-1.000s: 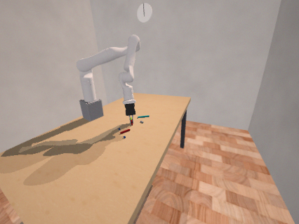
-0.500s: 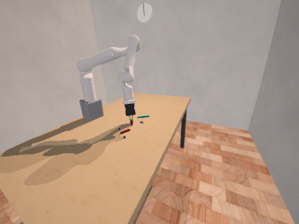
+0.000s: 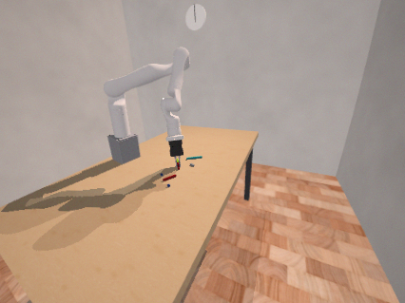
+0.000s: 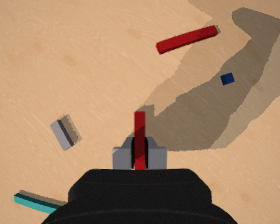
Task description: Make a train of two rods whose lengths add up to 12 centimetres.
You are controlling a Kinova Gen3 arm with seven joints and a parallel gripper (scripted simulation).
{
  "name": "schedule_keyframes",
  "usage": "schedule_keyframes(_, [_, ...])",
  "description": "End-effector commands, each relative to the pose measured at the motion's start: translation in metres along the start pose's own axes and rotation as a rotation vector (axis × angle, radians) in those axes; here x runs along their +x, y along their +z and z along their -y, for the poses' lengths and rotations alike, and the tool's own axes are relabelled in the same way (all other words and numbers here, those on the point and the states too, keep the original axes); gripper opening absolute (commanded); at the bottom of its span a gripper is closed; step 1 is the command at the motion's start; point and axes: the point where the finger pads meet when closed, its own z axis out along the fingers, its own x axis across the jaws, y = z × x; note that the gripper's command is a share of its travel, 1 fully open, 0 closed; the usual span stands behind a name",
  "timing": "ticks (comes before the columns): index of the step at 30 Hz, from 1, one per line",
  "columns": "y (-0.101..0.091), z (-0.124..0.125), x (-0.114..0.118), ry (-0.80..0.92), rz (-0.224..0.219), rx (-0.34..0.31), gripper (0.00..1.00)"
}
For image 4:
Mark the short grey rod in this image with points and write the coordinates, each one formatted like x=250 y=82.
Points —
x=61 y=134

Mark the turquoise rod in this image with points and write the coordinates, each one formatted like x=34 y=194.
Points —
x=36 y=204

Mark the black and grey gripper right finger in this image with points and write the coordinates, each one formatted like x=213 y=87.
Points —
x=155 y=156

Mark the red rod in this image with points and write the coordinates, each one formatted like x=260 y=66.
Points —
x=186 y=39
x=139 y=135

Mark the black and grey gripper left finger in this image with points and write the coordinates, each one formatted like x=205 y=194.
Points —
x=123 y=157

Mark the small blue cube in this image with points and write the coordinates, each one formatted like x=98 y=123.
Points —
x=227 y=78

